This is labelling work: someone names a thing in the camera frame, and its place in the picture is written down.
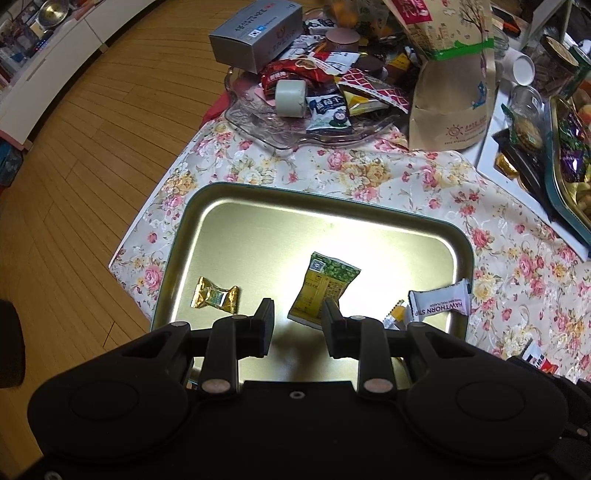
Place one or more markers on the large kraft paper snack bag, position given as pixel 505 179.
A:
pixel 453 99

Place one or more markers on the orange white small packet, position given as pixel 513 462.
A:
pixel 395 319

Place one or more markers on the clear glass dish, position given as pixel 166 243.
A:
pixel 251 115

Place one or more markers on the white tv cabinet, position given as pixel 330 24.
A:
pixel 34 87

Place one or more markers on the empty gold tin tray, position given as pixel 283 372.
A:
pixel 261 240

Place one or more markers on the red snack packet in dish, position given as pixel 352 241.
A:
pixel 295 69

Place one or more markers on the small glass cookie jar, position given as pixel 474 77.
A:
pixel 526 107

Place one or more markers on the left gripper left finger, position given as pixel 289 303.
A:
pixel 256 331

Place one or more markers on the white tape roll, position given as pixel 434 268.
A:
pixel 290 98

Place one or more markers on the floral tablecloth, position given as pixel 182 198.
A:
pixel 530 286

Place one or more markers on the green pea snack packet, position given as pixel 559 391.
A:
pixel 325 278

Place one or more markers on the red white hawthorn packet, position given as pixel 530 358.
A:
pixel 533 355

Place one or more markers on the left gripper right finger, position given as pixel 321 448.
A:
pixel 341 333

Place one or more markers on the gold candy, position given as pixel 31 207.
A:
pixel 206 293

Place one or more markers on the gold tray with snacks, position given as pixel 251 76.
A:
pixel 567 167

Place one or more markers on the white jar lid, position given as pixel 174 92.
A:
pixel 522 70

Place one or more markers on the large glass jar brown lid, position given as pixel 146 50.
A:
pixel 554 66

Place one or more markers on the white hawthorn strip packet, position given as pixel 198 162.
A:
pixel 452 298

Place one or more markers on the raisin packet in dish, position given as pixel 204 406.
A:
pixel 328 114

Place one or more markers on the grey cardboard box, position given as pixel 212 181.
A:
pixel 257 34

